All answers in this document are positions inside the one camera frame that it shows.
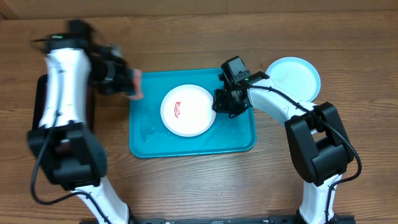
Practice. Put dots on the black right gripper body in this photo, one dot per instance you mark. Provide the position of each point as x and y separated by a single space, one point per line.
228 103

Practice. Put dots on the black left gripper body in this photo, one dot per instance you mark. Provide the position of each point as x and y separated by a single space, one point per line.
109 77

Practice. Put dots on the white plate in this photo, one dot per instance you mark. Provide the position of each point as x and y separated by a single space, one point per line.
186 110

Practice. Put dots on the light blue plate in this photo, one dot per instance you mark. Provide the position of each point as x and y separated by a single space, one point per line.
296 76

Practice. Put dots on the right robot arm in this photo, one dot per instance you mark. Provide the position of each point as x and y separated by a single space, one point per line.
318 144

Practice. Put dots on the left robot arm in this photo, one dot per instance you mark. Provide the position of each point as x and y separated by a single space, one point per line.
62 138

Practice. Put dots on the dark maroon tray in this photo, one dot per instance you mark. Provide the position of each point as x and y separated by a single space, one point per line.
40 98

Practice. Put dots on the blue plastic tray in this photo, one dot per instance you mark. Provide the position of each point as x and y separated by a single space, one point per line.
149 137

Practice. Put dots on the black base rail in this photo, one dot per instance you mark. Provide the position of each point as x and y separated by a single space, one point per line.
276 219

